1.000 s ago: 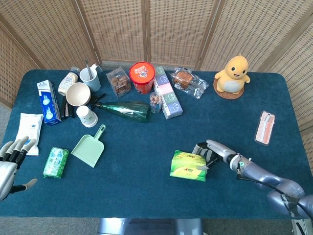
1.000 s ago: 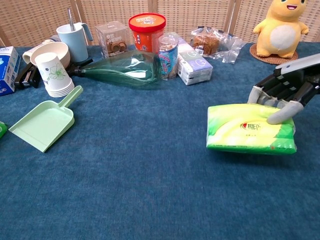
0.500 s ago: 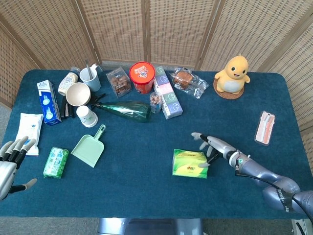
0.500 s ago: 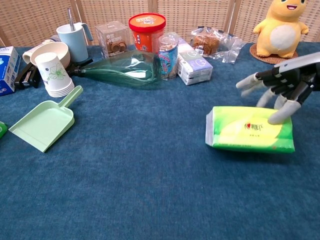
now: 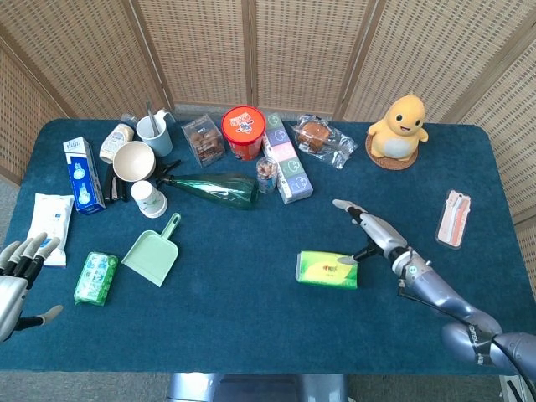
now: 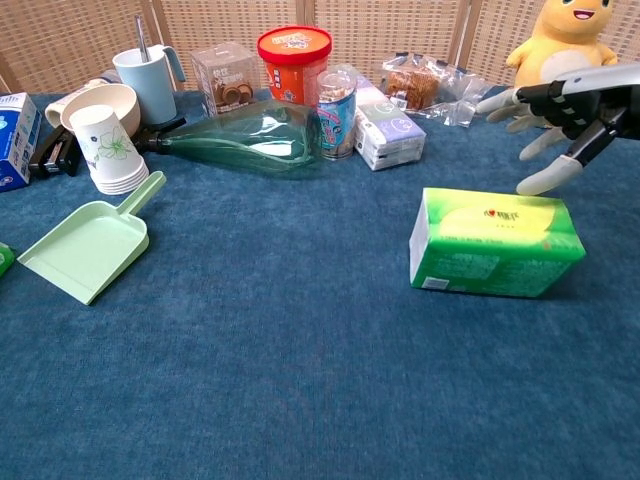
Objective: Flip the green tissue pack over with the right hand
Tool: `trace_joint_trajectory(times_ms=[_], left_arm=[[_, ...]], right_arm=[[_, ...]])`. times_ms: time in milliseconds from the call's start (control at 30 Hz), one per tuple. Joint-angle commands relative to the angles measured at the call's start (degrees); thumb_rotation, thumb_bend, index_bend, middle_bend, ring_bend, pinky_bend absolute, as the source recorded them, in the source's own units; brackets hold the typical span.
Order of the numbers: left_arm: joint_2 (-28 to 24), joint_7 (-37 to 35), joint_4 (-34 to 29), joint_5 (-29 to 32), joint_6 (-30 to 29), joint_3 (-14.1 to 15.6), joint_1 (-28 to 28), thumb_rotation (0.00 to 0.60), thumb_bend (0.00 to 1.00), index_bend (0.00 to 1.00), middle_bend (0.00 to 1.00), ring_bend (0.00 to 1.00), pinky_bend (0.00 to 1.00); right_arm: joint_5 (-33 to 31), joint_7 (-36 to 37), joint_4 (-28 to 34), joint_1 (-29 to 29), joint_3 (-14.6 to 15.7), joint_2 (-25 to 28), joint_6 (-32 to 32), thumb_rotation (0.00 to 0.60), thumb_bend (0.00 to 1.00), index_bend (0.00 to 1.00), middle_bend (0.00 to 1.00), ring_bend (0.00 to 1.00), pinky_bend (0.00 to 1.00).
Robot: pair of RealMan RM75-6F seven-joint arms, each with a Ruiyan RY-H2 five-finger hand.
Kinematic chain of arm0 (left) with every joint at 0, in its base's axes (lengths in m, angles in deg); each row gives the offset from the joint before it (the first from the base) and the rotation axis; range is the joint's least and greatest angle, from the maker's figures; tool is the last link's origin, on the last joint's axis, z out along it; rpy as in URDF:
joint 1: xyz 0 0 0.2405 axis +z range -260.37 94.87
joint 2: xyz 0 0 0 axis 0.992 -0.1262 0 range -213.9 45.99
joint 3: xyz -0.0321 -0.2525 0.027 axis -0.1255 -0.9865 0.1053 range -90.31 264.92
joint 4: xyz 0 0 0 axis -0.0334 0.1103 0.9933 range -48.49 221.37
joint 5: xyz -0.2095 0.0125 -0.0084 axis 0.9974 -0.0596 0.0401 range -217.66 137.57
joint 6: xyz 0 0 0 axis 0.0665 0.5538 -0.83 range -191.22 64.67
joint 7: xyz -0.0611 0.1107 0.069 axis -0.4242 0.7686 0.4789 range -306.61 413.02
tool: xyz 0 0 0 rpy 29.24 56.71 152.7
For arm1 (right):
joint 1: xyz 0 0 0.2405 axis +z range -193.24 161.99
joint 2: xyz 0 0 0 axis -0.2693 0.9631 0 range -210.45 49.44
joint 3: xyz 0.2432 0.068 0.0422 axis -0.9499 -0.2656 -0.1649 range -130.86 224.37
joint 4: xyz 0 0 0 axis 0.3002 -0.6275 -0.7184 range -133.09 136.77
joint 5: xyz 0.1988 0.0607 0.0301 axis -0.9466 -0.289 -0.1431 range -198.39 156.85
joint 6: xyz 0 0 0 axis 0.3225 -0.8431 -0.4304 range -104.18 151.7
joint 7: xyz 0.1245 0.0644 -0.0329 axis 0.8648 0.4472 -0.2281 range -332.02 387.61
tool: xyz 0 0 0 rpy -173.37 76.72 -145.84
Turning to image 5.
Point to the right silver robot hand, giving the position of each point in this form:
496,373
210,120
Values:
381,230

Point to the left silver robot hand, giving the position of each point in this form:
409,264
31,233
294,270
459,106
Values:
10,289

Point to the yellow-green tissue paper pack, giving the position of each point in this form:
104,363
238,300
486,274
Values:
322,272

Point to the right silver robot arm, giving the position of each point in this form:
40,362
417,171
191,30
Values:
452,301

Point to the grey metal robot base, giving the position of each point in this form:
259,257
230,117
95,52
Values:
259,389

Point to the green wipes packet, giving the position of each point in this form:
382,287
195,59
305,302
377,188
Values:
95,278

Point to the round woven coaster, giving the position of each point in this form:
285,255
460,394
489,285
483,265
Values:
393,164

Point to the pink toothbrush package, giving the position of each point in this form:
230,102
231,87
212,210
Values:
454,220

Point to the white wet wipes pack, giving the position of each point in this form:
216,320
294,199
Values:
50,218

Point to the yellow plush toy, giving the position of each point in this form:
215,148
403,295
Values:
398,125

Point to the long pastel squares box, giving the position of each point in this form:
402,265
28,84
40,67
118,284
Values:
289,167

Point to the bread in clear bag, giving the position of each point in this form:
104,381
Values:
314,134

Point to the small clear snack jar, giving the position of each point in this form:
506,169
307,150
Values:
266,176

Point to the blue white toothpaste box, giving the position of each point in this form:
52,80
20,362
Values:
84,176

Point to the black stapler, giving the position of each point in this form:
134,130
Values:
112,186

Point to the light green dustpan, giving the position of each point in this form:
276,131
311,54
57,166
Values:
153,255

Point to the dark blue table cloth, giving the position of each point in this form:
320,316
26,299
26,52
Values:
251,314

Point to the green plastic spray bottle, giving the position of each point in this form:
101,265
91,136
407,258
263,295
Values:
226,190

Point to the white paper cup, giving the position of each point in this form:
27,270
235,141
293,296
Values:
148,201

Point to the red tub orange lid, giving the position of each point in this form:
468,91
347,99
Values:
243,125

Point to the beige bowl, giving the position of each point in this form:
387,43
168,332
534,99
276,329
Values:
134,161

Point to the cream squeeze bottle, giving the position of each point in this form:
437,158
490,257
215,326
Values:
115,140

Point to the clear box brown cookies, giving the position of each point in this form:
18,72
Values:
203,140

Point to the woven rattan folding screen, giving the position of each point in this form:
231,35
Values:
293,50

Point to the light blue mug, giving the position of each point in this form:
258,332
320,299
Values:
161,142

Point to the metal spoon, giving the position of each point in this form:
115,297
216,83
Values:
151,117

